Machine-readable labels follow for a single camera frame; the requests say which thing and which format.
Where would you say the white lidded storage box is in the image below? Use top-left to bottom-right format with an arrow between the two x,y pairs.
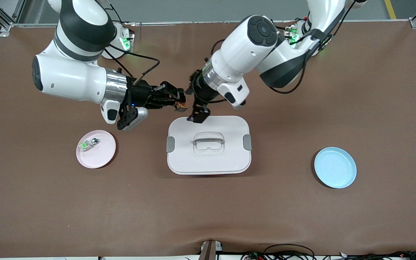
166,116 -> 252,176

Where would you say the pink round plate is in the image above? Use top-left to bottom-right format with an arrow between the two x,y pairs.
76,130 -> 117,169

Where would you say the brown table mat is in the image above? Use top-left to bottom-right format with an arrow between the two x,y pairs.
0,20 -> 416,259

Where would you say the light blue round plate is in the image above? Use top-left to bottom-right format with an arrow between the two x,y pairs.
314,147 -> 357,189

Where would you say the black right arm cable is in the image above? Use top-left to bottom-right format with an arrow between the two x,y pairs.
103,43 -> 160,87

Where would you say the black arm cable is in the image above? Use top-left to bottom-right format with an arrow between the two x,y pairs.
269,54 -> 308,95
103,43 -> 160,87

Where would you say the green clear switch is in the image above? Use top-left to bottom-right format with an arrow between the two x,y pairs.
80,138 -> 99,151

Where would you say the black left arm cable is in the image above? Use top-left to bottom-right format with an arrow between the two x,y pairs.
269,54 -> 308,95

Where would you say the metal table edge bracket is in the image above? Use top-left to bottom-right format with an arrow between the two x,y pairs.
199,239 -> 224,260

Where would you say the black looped cable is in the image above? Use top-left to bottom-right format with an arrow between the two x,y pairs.
240,244 -> 317,260

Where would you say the black cable bundle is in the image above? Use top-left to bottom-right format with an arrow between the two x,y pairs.
338,250 -> 416,260

